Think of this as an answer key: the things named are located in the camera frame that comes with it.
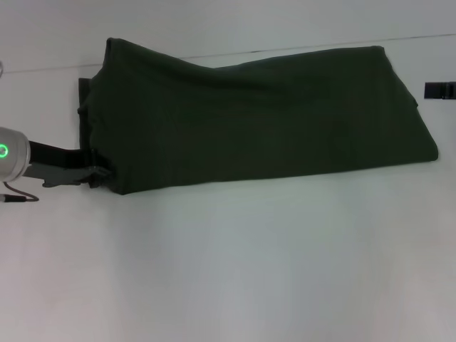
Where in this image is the dark green FREE T-shirt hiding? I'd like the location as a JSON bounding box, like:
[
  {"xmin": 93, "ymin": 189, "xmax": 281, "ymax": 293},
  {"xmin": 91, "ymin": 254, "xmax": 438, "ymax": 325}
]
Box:
[{"xmin": 77, "ymin": 37, "xmax": 440, "ymax": 197}]

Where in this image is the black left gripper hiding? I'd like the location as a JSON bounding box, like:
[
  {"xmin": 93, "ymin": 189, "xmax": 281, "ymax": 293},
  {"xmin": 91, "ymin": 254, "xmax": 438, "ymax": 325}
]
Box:
[{"xmin": 21, "ymin": 140, "xmax": 115, "ymax": 189}]

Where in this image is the left arm cable with plug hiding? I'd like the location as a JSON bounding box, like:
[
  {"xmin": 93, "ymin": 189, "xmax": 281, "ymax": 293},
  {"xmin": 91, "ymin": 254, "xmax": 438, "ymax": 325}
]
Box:
[{"xmin": 0, "ymin": 181, "xmax": 40, "ymax": 204}]

